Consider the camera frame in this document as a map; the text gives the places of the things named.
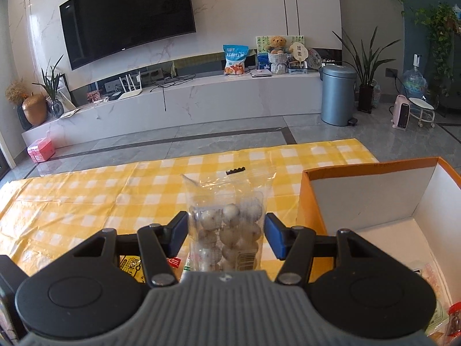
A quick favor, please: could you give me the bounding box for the red date snack pack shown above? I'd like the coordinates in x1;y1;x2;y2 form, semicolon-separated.
445;302;461;341

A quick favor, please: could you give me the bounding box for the clear bag of round candies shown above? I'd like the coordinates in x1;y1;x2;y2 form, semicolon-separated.
182;165;277;272

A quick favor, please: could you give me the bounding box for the yellow waffle cookie bag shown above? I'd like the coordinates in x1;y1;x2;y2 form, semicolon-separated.
119;255;145;283

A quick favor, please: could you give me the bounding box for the white puffed snack bag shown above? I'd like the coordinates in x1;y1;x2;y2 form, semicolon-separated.
408;261;442;296

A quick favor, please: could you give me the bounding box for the white green printed snack bag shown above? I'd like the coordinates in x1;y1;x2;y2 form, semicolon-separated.
425;295;449;336

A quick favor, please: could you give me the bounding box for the yellow checkered tablecloth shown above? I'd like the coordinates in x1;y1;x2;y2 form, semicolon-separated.
1;139;374;274

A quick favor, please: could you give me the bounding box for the orange cardboard box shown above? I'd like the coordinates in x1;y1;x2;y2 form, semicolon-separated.
297;158;461;307

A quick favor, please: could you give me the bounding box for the pink tissue box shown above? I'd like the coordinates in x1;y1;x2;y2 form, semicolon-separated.
27;138;56;163

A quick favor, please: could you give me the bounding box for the brown ceramic vase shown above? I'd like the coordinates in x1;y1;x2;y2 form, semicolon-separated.
22;95;48;127

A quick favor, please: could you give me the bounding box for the glass vase with plant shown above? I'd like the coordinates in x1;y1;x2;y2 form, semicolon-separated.
34;55;64;119

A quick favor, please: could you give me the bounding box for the pink space heater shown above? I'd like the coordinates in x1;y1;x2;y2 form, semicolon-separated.
392;95;410;130

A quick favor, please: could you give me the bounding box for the white round stool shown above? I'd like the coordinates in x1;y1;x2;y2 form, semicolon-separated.
409;98;435;128

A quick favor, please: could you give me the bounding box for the blue grey trash bin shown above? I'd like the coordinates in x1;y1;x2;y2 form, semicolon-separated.
320;64;356;127

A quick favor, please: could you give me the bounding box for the white wifi router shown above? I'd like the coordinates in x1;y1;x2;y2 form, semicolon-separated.
119;72;143;99

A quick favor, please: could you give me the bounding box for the blue water jug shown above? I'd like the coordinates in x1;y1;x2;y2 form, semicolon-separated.
402;54;427;100

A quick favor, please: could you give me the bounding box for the tall leafy potted plant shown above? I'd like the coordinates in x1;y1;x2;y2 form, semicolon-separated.
333;27;401;114

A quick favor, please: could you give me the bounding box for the white marble tv console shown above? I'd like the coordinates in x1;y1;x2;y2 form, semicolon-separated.
22;72;322;148

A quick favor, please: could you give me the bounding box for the round paper fan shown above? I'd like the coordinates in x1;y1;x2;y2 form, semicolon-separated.
289;42;309;68

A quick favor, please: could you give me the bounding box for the brown teddy bear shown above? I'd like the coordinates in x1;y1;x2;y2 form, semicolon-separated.
267;35;292;75

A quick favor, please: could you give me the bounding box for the green picture board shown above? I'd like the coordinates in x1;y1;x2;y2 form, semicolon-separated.
256;35;305;54

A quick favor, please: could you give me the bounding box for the blue white snack bag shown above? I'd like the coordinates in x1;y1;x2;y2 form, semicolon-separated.
223;45;249;76

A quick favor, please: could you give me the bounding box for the trailing green ivy plant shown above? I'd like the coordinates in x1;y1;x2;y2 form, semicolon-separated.
415;2;460;97

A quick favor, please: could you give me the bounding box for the black wall television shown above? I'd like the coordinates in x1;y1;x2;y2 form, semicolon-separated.
59;0;196;69

